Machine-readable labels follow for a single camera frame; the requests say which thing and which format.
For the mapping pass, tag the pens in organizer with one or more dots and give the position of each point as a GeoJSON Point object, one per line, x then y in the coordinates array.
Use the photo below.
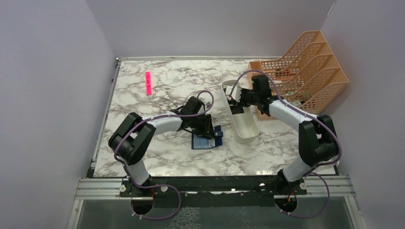
{"type": "Point", "coordinates": [291, 91]}

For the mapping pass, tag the aluminium frame rail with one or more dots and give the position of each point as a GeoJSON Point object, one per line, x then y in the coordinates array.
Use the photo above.
{"type": "Point", "coordinates": [109, 188]}

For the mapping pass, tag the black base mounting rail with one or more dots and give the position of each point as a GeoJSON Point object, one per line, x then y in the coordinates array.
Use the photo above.
{"type": "Point", "coordinates": [157, 186]}

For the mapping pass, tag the pink highlighter marker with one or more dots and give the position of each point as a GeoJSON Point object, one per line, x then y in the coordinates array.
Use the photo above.
{"type": "Point", "coordinates": [148, 83]}

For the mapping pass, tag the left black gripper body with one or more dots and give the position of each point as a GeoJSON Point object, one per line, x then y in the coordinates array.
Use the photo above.
{"type": "Point", "coordinates": [198, 124]}

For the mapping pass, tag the black credit card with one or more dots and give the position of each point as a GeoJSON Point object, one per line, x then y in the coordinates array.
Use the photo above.
{"type": "Point", "coordinates": [237, 110]}

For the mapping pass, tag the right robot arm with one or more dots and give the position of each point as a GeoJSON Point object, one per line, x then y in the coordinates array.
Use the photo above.
{"type": "Point", "coordinates": [317, 140]}

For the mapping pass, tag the orange mesh file organizer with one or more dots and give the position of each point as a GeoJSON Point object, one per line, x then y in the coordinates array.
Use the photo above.
{"type": "Point", "coordinates": [311, 60]}

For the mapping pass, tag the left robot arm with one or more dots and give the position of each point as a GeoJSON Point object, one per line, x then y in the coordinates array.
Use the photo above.
{"type": "Point", "coordinates": [132, 138]}

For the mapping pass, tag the white oblong plastic tray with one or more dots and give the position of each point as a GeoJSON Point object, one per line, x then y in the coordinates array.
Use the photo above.
{"type": "Point", "coordinates": [244, 126]}

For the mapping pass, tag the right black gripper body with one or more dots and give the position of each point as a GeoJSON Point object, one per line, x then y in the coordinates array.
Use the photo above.
{"type": "Point", "coordinates": [249, 98]}

